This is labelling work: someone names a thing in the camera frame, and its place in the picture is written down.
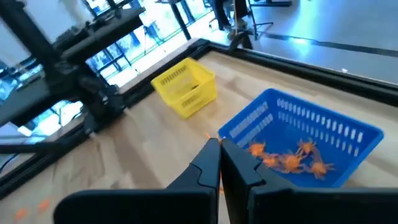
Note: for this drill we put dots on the black aluminium table frame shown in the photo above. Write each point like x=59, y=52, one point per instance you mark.
x=311, y=73

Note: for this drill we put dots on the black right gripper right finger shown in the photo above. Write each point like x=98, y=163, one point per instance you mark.
x=295, y=207

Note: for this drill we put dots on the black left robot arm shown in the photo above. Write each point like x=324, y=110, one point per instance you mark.
x=93, y=99

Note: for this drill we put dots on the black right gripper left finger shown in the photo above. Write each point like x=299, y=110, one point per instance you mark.
x=155, y=207

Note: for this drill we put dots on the blue plastic basket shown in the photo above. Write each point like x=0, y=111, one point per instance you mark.
x=273, y=124

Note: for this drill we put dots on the yellow plastic basket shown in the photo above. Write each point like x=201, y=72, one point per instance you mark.
x=186, y=93

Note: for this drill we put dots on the person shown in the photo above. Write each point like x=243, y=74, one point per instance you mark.
x=222, y=12

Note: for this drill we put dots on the orange plastic spider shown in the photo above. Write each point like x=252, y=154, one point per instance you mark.
x=20, y=214
x=207, y=135
x=43, y=205
x=320, y=168
x=256, y=148
x=292, y=162
x=270, y=160
x=306, y=146

